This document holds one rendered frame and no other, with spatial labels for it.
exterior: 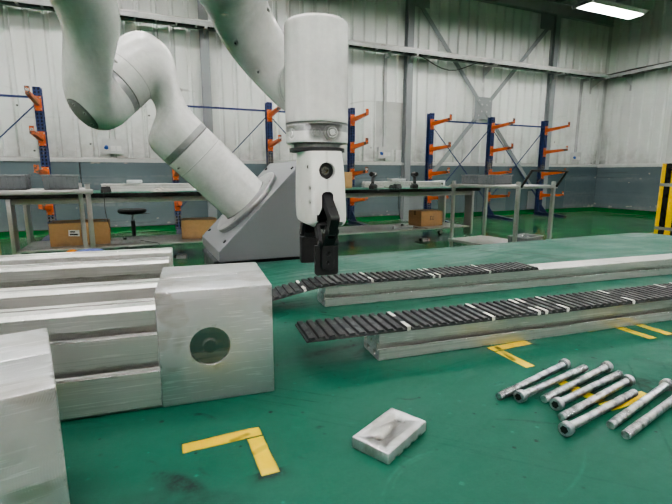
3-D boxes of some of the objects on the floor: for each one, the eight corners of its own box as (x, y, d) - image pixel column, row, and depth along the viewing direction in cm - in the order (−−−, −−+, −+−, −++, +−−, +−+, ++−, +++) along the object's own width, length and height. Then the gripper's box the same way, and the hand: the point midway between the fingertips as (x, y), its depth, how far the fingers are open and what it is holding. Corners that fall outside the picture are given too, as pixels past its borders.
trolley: (97, 293, 359) (84, 168, 341) (107, 310, 315) (94, 167, 297) (-72, 316, 300) (-98, 167, 283) (-88, 341, 256) (-120, 166, 239)
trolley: (445, 261, 493) (449, 170, 476) (480, 256, 519) (485, 170, 502) (522, 280, 404) (531, 169, 387) (560, 274, 430) (570, 169, 412)
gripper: (278, 145, 66) (280, 258, 69) (305, 135, 50) (307, 284, 53) (325, 146, 69) (325, 256, 72) (366, 137, 52) (364, 280, 55)
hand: (317, 259), depth 62 cm, fingers open, 8 cm apart
